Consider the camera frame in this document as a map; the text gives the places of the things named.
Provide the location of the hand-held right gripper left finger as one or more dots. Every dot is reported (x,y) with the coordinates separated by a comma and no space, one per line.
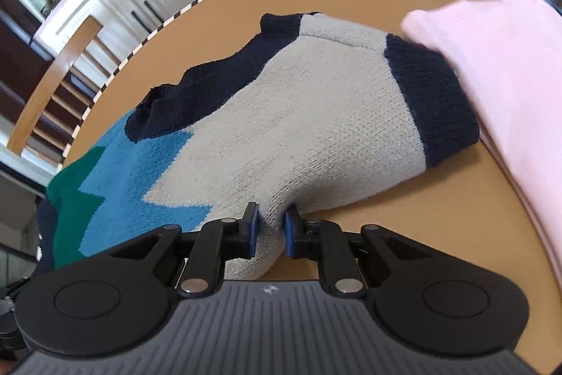
(251,225)

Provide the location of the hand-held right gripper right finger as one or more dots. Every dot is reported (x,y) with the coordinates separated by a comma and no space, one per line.
(289,234)

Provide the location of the colour-block knit sweater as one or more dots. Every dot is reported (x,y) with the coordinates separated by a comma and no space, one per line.
(307,129)

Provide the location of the wooden spindle chair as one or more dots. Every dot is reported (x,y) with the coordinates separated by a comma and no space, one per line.
(57,76)

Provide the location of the pink cloth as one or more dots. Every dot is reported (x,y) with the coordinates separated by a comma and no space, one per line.
(518,94)

